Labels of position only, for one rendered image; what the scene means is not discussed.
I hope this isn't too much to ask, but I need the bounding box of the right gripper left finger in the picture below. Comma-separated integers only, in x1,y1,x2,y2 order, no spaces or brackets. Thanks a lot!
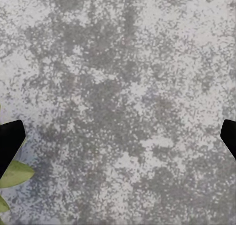
0,120,26,178

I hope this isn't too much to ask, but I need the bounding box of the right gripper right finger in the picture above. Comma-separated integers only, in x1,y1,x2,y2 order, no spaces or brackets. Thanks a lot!
220,119,236,159

